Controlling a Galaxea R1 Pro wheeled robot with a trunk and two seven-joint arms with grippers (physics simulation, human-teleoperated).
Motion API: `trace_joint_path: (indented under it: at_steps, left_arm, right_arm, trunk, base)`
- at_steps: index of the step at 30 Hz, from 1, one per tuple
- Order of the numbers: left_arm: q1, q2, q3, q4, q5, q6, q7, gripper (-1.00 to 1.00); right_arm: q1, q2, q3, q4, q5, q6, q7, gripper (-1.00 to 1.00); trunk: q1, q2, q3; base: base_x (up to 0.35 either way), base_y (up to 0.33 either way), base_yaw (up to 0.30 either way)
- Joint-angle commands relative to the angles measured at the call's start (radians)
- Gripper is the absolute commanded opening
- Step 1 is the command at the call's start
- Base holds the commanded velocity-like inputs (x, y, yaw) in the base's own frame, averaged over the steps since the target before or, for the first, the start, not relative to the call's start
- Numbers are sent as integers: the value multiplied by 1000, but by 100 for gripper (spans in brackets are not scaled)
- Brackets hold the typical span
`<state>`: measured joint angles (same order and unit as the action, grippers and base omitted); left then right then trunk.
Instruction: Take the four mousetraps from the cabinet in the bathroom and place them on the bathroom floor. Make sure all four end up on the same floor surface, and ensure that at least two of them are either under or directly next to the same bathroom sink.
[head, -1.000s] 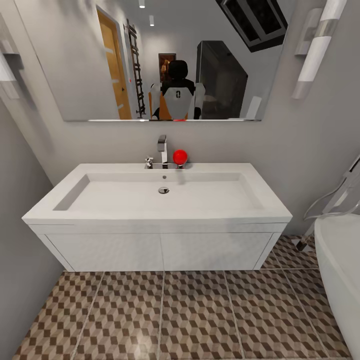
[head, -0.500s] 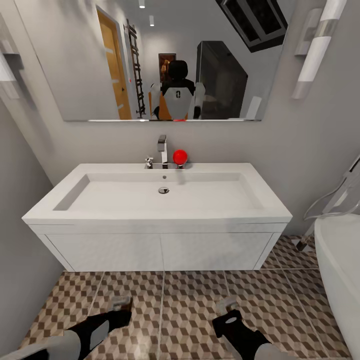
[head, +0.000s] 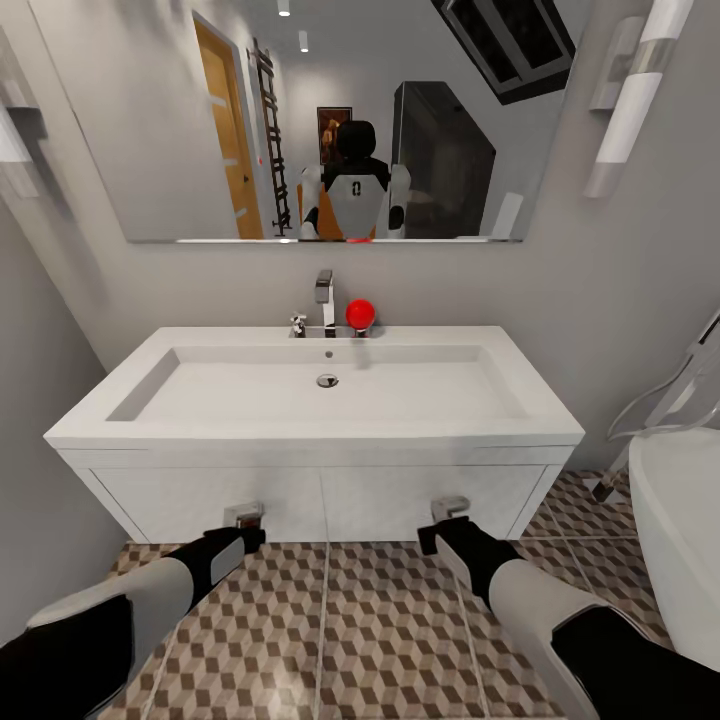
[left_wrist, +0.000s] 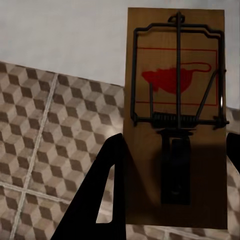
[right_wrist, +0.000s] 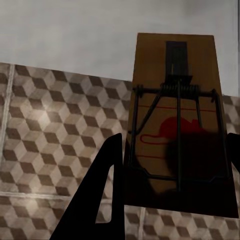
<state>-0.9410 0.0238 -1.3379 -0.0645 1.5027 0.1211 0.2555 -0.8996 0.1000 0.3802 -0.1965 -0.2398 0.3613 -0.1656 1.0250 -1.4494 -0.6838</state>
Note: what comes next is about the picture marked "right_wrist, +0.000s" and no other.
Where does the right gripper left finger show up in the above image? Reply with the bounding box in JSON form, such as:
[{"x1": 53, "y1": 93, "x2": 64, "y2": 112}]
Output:
[{"x1": 50, "y1": 133, "x2": 125, "y2": 240}]

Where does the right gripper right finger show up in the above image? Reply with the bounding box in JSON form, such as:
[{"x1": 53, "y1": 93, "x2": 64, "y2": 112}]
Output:
[{"x1": 226, "y1": 133, "x2": 240, "y2": 173}]

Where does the mousetrap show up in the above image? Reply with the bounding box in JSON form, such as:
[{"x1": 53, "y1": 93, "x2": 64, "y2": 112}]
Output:
[{"x1": 123, "y1": 33, "x2": 239, "y2": 219}]

